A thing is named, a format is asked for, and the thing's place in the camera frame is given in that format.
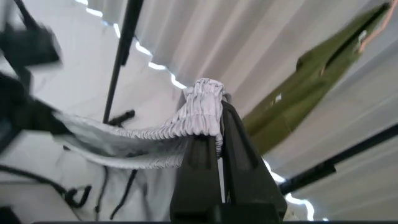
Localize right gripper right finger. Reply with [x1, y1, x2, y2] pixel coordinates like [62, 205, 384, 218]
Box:
[219, 101, 289, 223]

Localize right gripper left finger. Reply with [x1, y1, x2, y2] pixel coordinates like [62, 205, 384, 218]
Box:
[169, 133, 224, 223]

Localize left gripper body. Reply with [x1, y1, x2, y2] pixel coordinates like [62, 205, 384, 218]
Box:
[0, 71, 71, 153]

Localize pale grey trousers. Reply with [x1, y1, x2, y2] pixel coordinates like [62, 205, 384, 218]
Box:
[0, 77, 233, 223]

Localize black clothes rack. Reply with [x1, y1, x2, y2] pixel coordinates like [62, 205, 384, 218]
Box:
[102, 0, 398, 195]

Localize green long-sleeved shirt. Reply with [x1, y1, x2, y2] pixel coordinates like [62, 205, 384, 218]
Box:
[242, 2, 392, 155]

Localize white curtain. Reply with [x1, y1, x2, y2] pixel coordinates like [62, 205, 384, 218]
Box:
[86, 0, 398, 222]

